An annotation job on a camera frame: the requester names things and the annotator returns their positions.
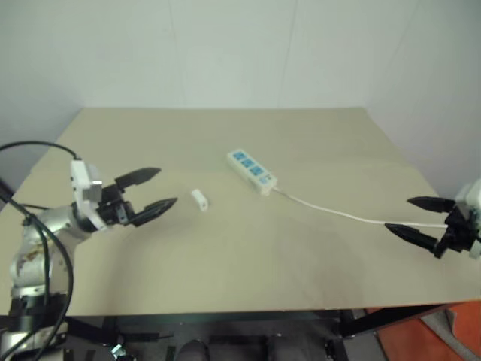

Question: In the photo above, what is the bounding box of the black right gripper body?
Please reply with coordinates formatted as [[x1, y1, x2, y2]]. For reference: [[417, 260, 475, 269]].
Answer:
[[434, 205, 481, 259]]

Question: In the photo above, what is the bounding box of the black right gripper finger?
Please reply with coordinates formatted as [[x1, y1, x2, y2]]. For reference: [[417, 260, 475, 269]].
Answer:
[[383, 223, 447, 253], [407, 196, 457, 215]]

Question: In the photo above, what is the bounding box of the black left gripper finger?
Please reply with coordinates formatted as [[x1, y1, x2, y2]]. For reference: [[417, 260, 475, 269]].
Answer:
[[131, 197, 178, 227], [114, 167, 162, 188]]

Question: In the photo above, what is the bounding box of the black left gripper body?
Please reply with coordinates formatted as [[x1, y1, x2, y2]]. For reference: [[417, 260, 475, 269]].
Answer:
[[96, 183, 135, 227]]

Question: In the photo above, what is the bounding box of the white plug adapter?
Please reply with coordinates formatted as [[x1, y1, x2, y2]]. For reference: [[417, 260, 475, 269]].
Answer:
[[191, 189, 210, 213]]

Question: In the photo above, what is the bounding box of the white blue power strip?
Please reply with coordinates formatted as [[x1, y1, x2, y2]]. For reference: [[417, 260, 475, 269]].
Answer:
[[226, 149, 278, 196]]

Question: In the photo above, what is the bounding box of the dark rounded robot foot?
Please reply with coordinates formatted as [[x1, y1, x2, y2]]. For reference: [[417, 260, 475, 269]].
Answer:
[[176, 338, 212, 361]]

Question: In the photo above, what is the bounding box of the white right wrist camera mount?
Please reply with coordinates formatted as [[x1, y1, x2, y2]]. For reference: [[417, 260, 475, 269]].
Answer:
[[454, 178, 481, 260]]

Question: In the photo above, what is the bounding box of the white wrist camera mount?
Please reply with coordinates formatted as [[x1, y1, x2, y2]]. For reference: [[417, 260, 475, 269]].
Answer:
[[454, 178, 481, 260], [70, 160, 108, 231]]

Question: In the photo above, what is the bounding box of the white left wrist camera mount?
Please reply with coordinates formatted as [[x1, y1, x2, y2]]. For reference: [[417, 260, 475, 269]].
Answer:
[[70, 160, 108, 231]]

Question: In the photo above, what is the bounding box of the white power strip cord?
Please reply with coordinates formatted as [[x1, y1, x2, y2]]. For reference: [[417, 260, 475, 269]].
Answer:
[[271, 187, 449, 229]]

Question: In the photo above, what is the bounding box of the black table frame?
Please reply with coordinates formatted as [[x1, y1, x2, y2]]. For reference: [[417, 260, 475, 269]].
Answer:
[[56, 302, 458, 361]]

